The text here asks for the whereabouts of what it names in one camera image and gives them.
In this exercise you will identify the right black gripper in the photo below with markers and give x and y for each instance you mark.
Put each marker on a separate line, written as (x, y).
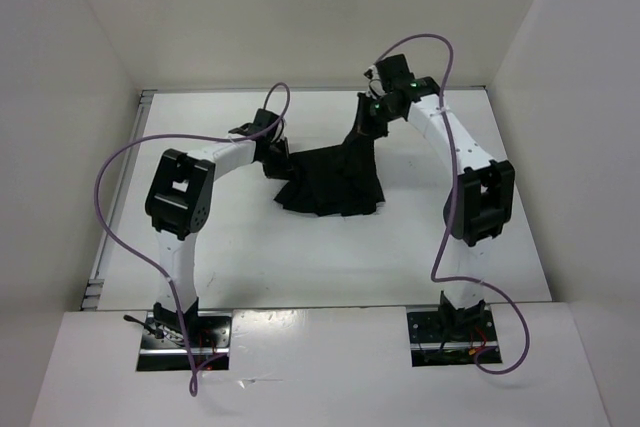
(362, 124)

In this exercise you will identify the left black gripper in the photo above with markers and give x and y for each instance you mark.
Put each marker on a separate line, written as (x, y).
(283, 165)

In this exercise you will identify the black pleated skirt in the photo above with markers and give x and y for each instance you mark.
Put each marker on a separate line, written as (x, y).
(340, 179)

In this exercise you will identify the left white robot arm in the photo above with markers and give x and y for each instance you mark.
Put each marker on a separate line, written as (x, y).
(179, 203)

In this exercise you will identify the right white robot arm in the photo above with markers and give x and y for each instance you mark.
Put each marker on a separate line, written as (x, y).
(480, 202)

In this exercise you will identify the aluminium table edge rail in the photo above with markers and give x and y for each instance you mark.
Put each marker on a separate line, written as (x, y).
(97, 277)

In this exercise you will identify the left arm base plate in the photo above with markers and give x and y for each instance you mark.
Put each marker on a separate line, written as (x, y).
(162, 349)

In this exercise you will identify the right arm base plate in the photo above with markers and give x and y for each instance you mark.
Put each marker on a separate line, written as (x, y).
(432, 345)

